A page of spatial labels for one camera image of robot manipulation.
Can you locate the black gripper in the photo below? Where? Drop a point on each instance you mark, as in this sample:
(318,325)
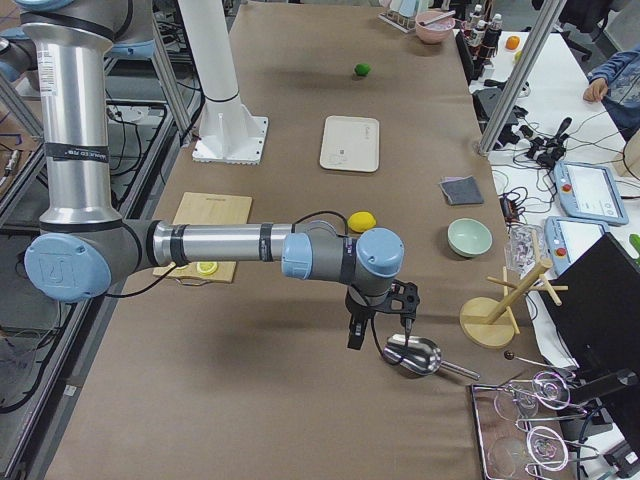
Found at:
(359,309)

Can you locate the yellow lemon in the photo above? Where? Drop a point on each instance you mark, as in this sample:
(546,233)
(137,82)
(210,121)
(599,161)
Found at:
(361,221)

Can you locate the green lime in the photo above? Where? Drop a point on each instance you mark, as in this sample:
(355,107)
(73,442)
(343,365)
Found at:
(362,69)

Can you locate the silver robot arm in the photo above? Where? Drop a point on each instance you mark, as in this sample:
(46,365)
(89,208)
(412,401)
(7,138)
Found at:
(85,246)

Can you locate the white rabbit tray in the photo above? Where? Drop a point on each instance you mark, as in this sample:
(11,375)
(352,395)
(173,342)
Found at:
(350,144)

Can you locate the glass rack tray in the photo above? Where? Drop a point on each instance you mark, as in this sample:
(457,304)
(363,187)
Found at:
(517,428)

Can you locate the metal scoop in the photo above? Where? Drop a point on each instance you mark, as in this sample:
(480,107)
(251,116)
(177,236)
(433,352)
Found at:
(421,356)

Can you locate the wooden mug tree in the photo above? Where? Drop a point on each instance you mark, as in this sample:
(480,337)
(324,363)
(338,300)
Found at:
(491,323)

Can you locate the green bowl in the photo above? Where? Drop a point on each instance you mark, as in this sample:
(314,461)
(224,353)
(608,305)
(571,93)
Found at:
(469,237)

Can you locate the lemon slice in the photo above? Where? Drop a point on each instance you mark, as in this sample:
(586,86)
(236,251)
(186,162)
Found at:
(206,268)

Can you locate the grey folded cloth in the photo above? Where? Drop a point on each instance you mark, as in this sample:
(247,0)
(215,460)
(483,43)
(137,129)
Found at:
(461,191)

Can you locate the wooden cutting board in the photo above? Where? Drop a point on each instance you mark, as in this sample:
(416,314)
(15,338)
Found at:
(209,209)

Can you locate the teach pendant lower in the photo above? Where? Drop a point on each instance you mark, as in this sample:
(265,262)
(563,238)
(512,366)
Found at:
(568,239)

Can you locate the teach pendant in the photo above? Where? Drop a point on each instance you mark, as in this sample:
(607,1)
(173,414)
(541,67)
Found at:
(568,239)
(589,192)

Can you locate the black monitor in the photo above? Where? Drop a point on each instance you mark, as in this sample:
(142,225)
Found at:
(599,316)

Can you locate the teach pendant upper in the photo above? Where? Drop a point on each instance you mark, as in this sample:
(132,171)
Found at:
(589,192)

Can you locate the pink bowl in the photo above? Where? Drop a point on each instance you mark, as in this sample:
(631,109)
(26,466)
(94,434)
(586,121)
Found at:
(430,31)

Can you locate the orange fruit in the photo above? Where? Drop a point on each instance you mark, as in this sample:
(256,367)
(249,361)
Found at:
(512,43)

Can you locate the person in blue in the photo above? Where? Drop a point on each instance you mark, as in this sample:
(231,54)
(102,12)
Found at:
(615,84)

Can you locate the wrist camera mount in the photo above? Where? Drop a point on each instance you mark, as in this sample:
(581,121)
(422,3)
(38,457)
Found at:
(403,300)

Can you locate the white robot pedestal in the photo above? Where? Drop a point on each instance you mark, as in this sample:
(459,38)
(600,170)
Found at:
(227,131)

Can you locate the aluminium frame post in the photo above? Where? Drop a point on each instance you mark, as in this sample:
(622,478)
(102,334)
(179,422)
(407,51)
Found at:
(549,14)

